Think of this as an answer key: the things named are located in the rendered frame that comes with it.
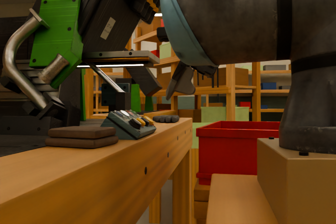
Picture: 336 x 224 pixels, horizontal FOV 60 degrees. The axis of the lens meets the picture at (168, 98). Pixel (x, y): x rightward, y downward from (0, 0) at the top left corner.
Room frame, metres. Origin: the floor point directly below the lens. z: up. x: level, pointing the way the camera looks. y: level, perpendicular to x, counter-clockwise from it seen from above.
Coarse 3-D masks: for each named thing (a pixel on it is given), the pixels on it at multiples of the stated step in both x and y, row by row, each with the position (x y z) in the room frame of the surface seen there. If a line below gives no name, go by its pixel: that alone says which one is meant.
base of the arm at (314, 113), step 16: (304, 64) 0.31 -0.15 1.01; (320, 64) 0.30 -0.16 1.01; (304, 80) 0.31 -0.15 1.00; (320, 80) 0.30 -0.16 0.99; (288, 96) 0.34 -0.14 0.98; (304, 96) 0.31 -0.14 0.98; (320, 96) 0.30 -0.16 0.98; (288, 112) 0.33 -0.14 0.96; (304, 112) 0.30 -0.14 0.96; (320, 112) 0.30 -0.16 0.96; (288, 128) 0.32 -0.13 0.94; (304, 128) 0.30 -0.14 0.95; (320, 128) 0.28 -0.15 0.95; (288, 144) 0.32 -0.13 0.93; (304, 144) 0.29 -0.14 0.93; (320, 144) 0.28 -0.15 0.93
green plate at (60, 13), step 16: (48, 0) 0.81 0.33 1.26; (64, 0) 0.80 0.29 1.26; (48, 16) 0.80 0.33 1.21; (64, 16) 0.79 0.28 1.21; (48, 32) 0.78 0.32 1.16; (64, 32) 0.77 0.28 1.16; (32, 48) 0.78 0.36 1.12; (48, 48) 0.77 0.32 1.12; (64, 48) 0.76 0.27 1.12; (80, 48) 0.83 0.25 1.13; (32, 64) 0.76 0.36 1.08
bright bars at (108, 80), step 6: (90, 66) 0.90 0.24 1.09; (96, 66) 0.92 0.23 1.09; (96, 72) 0.89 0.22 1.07; (102, 72) 0.92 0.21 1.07; (102, 78) 0.89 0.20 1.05; (108, 78) 0.91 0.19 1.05; (108, 84) 0.89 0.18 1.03; (114, 84) 0.91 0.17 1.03; (120, 90) 0.88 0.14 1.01; (120, 96) 0.87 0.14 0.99; (126, 96) 0.88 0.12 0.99; (120, 102) 0.87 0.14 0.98; (126, 102) 0.88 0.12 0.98; (120, 108) 0.87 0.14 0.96; (126, 108) 0.88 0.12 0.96
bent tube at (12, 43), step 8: (32, 16) 0.76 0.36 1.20; (24, 24) 0.76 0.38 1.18; (32, 24) 0.76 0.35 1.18; (40, 24) 0.77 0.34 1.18; (16, 32) 0.76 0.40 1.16; (24, 32) 0.76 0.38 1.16; (32, 32) 0.77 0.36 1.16; (8, 40) 0.75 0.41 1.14; (16, 40) 0.76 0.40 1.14; (8, 48) 0.75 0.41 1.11; (16, 48) 0.76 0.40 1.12; (8, 56) 0.74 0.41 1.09; (8, 64) 0.73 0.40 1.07; (8, 72) 0.73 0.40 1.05; (16, 72) 0.73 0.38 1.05; (16, 80) 0.72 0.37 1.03; (24, 80) 0.72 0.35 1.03; (24, 88) 0.71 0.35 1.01; (32, 88) 0.71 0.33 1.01; (32, 96) 0.70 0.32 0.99; (40, 96) 0.70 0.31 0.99; (40, 104) 0.69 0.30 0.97
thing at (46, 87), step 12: (24, 60) 0.80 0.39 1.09; (24, 72) 0.79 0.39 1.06; (36, 72) 0.78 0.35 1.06; (0, 84) 0.79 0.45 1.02; (36, 84) 0.77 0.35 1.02; (48, 84) 0.76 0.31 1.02; (60, 84) 0.76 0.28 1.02; (0, 96) 0.77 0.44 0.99; (12, 96) 0.77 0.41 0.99; (24, 96) 0.76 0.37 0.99
